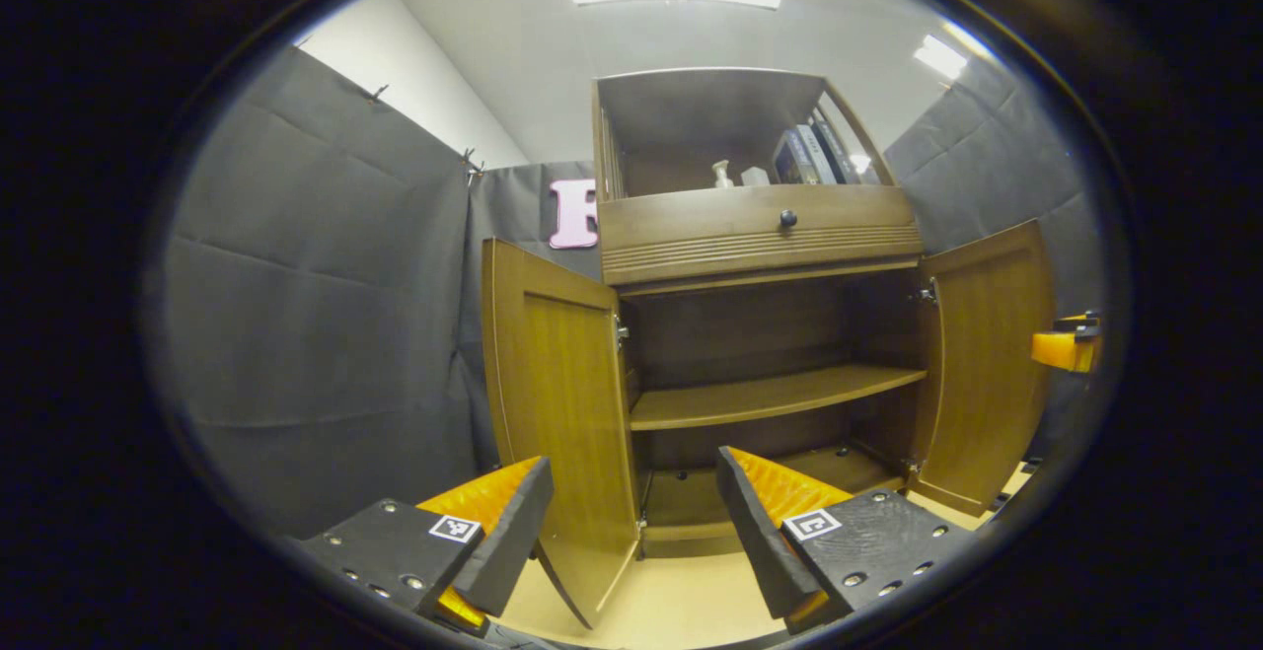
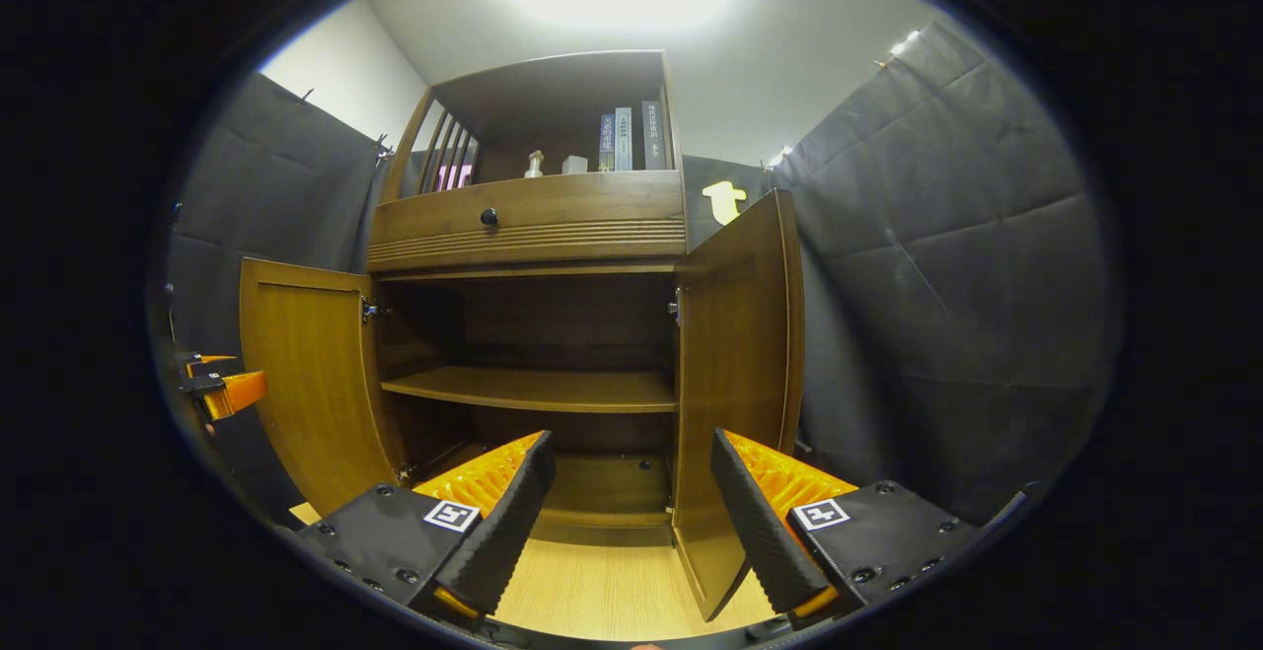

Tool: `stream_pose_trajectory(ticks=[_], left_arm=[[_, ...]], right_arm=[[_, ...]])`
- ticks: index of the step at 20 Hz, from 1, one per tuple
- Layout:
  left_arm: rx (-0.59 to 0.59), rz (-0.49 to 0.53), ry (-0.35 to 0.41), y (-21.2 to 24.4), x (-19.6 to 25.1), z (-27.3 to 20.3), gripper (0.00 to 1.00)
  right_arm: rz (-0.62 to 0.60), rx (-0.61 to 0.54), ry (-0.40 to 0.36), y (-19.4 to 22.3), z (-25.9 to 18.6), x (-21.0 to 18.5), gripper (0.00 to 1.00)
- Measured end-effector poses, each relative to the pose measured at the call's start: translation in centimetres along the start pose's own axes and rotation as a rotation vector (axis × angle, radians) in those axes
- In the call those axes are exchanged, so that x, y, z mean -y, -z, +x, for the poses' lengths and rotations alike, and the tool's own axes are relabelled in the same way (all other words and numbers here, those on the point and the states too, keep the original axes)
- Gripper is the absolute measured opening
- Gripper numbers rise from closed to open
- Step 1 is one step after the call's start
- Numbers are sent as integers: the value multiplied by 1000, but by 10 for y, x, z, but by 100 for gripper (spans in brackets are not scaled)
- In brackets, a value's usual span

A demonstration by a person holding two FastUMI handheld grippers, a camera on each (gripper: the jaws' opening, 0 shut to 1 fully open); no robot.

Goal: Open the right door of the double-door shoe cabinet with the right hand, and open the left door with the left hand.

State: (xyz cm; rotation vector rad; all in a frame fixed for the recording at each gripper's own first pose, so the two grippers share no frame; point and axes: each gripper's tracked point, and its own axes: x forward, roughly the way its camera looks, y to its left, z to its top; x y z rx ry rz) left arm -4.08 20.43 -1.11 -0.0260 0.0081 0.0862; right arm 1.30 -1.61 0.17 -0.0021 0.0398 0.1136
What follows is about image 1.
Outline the small ceiling light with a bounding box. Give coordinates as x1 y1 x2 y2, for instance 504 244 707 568
913 34 970 81

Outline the wooden cabinet door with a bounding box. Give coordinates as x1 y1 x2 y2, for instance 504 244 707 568
908 219 1057 518
481 238 642 629

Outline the grey book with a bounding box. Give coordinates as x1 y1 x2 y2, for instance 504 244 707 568
794 124 838 185

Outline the dark blue book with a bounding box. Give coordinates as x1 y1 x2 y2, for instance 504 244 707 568
772 132 815 185

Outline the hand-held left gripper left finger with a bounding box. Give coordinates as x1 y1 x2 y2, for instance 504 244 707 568
296 455 556 639

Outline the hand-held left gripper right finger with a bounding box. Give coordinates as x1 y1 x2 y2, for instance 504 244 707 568
715 446 978 634

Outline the wooden inner cabinet shelf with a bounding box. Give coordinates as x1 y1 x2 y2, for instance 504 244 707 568
630 364 929 432

